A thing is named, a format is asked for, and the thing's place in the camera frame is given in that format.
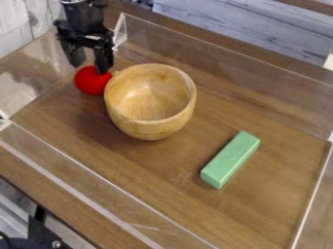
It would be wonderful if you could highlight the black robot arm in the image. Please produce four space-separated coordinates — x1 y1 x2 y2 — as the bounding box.
53 0 115 75

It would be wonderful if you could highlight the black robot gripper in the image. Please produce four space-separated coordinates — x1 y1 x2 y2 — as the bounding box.
53 19 114 75

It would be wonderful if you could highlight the wooden bowl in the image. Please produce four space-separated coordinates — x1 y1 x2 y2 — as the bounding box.
104 63 197 140

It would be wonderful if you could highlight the green rectangular block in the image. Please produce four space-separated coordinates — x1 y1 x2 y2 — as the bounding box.
201 131 261 190

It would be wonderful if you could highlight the black metal table bracket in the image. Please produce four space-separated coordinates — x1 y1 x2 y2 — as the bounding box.
0 205 75 249

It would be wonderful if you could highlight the red plush strawberry toy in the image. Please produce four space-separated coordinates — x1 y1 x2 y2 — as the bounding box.
74 65 119 95

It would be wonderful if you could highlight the clear acrylic tray wall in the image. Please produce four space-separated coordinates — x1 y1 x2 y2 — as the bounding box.
0 15 333 249

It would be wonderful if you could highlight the clear acrylic corner bracket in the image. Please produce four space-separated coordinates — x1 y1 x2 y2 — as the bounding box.
114 14 127 51

